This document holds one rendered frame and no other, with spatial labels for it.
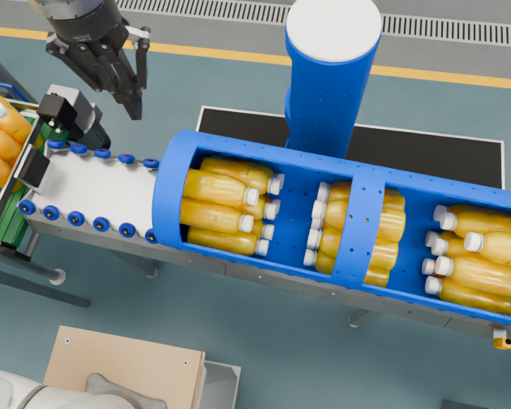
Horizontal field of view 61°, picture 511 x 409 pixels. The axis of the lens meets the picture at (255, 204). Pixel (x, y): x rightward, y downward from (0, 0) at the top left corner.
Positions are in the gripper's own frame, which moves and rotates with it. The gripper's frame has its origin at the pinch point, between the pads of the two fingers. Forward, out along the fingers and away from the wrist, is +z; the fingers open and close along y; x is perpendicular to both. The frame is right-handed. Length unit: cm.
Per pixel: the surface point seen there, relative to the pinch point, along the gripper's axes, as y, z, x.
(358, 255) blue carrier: 38, 30, -18
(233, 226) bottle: 12.1, 38.7, -8.8
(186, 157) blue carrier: 3.1, 27.9, 3.7
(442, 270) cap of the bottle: 57, 38, -21
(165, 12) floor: -36, 155, 166
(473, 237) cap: 62, 33, -15
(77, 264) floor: -74, 154, 10
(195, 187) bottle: 4.3, 33.7, -1.0
